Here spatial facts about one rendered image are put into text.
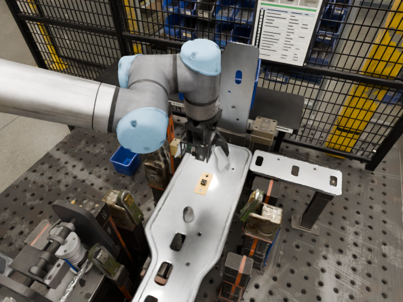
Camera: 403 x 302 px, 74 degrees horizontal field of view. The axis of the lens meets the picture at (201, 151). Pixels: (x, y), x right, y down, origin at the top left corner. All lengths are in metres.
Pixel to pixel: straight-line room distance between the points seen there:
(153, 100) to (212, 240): 0.45
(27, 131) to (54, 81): 2.50
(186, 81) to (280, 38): 0.65
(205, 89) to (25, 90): 0.29
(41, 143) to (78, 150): 1.27
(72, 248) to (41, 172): 0.81
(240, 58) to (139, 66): 0.40
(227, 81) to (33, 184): 0.98
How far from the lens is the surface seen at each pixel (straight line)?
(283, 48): 1.12
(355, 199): 1.35
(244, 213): 0.78
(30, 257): 0.67
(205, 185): 0.85
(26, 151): 2.73
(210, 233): 0.77
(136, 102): 0.42
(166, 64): 0.52
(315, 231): 1.19
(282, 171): 0.93
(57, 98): 0.43
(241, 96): 0.92
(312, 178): 0.94
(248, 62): 0.85
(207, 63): 0.50
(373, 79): 1.19
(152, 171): 0.87
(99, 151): 1.44
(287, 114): 1.09
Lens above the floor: 1.70
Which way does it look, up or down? 48 degrees down
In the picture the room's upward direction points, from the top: straight up
